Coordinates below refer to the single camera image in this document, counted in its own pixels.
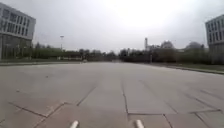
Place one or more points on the pale building with windows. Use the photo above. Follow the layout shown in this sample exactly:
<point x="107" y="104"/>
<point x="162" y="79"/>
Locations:
<point x="215" y="33"/>

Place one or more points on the robot's own part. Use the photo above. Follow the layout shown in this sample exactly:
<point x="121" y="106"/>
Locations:
<point x="74" y="124"/>
<point x="139" y="123"/>

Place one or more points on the grey building with windows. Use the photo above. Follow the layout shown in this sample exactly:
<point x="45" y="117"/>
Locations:
<point x="15" y="30"/>

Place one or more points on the grass strip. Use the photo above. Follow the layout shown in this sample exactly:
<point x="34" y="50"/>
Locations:
<point x="206" y="67"/>

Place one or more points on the row of trees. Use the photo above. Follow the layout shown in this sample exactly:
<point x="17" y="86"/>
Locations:
<point x="173" y="55"/>

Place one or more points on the lamp pole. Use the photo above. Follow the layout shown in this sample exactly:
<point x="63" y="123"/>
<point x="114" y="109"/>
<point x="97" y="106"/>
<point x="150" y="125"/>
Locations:
<point x="61" y="41"/>

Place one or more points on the grey concrete slab pavement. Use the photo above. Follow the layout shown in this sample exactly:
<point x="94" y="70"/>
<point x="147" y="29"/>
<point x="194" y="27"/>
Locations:
<point x="110" y="86"/>

